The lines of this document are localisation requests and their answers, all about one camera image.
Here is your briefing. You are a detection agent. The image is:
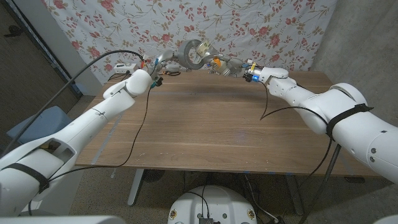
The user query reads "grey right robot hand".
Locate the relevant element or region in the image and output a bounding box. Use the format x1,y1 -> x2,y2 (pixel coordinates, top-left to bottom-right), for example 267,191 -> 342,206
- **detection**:
208,54 -> 254,78

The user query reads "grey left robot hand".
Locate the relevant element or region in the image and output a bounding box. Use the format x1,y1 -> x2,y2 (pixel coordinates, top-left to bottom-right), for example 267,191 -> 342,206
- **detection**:
151,49 -> 187,75

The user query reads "grey duct tape roll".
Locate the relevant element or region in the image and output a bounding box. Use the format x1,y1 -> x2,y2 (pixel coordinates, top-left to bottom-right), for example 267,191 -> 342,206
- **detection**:
176,39 -> 231,71

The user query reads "floral backdrop cloth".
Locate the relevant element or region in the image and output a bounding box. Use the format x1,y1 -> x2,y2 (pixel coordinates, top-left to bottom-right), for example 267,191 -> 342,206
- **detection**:
42,0 -> 338,85

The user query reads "white charger power strip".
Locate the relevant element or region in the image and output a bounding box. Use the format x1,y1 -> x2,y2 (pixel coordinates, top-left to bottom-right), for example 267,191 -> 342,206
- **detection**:
113,63 -> 137,75

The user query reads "dark round floor fan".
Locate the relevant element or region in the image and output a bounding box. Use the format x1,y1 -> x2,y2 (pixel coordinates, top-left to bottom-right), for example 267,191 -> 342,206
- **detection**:
142,169 -> 165,183

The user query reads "white table leg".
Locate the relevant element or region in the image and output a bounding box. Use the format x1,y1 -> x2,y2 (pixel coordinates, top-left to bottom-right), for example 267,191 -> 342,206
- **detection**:
127,169 -> 146,205

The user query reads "white robot torso base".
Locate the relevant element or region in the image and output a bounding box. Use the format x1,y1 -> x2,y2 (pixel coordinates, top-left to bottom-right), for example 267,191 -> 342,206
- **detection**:
167,185 -> 258,224

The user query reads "blue-grey storage box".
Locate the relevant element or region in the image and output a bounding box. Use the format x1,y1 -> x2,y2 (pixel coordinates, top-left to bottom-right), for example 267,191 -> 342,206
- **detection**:
6,105 -> 63,144

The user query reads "grey table leg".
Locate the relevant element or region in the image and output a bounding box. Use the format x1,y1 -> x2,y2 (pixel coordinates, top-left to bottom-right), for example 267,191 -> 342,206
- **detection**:
284,174 -> 305,216

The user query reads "white robot chest rim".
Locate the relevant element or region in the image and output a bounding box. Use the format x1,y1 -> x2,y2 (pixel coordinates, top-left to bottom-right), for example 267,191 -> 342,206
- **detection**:
0,215 -> 127,224

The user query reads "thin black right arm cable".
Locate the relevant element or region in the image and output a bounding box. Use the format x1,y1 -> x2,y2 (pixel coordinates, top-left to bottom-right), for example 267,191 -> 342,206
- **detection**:
259,81 -> 334,218

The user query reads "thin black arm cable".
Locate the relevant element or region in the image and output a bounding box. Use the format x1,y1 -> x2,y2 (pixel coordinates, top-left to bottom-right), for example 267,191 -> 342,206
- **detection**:
46,86 -> 152,183
259,81 -> 334,218

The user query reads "black charging cable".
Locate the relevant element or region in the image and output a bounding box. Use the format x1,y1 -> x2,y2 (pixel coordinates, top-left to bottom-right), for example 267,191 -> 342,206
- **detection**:
108,72 -> 131,82

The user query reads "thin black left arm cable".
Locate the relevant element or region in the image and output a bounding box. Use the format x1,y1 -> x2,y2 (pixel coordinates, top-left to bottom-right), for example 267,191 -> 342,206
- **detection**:
46,86 -> 152,183

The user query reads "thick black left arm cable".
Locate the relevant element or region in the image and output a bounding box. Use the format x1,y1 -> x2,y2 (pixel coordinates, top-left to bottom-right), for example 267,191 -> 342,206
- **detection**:
0,49 -> 146,156

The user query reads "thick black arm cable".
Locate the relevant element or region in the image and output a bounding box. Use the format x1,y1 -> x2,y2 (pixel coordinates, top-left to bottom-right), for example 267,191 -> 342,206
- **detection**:
298,143 -> 342,224
0,49 -> 146,156

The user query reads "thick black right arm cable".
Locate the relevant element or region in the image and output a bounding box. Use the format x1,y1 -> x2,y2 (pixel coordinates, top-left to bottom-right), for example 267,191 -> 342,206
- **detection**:
298,143 -> 342,224

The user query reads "black door handle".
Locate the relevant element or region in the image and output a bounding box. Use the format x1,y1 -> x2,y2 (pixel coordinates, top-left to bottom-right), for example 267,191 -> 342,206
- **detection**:
4,25 -> 24,38

